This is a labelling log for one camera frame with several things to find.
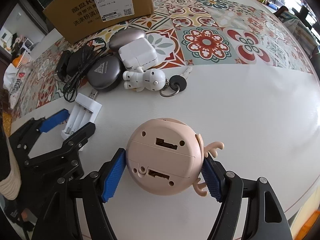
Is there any white battery charger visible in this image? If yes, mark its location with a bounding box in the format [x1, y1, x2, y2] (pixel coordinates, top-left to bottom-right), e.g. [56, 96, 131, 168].
[61, 89, 102, 140]

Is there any pink round deer toy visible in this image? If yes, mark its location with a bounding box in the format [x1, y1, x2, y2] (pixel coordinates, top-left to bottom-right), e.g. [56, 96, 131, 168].
[126, 118, 224, 197]

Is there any dark round earbuds case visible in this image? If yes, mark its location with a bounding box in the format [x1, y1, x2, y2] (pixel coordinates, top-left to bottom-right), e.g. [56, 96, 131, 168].
[87, 55, 124, 92]

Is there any patterned tissue pack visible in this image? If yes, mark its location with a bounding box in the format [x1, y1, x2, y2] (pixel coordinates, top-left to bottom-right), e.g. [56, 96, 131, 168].
[3, 62, 33, 109]

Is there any basket of oranges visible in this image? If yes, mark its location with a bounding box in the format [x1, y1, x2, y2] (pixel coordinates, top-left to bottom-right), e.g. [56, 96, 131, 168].
[12, 51, 32, 68]

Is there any black round key fob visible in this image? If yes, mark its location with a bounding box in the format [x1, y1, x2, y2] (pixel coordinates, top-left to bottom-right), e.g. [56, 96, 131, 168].
[159, 66, 193, 98]

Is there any white astronaut figurine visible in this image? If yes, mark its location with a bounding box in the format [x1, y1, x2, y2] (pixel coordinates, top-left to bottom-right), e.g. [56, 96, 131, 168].
[123, 67, 166, 92]

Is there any brown cardboard box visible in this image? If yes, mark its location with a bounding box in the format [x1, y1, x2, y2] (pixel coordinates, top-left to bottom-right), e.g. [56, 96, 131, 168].
[43, 0, 154, 44]

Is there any patterned table runner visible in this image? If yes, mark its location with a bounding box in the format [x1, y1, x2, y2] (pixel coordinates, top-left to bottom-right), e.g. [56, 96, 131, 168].
[12, 0, 312, 119]

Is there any black charger with cable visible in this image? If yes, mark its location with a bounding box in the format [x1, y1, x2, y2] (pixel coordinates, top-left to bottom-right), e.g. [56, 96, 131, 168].
[55, 37, 107, 102]

